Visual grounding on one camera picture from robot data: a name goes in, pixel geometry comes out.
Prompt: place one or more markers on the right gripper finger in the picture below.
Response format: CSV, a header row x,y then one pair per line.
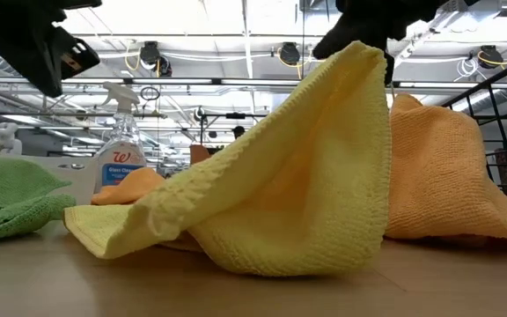
x,y
390,68
337,39

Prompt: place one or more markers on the orange microfiber towel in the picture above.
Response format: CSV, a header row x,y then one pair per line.
x,y
447,176
132,187

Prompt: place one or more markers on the green microfiber towel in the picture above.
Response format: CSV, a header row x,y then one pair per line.
x,y
11,185

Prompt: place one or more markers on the yellow microfiber towel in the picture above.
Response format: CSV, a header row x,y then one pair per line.
x,y
280,176

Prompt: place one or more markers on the white robot figure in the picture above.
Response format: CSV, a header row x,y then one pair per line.
x,y
6,136

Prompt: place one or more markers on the person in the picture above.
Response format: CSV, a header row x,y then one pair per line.
x,y
238,132

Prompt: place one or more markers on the white plastic basket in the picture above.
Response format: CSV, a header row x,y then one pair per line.
x,y
82,185

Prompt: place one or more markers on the glass cleaner spray bottle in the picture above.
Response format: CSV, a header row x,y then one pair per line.
x,y
121,163

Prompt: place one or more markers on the orange plastic basket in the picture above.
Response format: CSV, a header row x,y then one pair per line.
x,y
198,154

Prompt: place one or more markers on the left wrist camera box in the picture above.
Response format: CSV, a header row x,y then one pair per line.
x,y
79,57

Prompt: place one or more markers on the black metal background frame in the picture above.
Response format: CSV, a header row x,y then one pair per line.
x,y
235,115

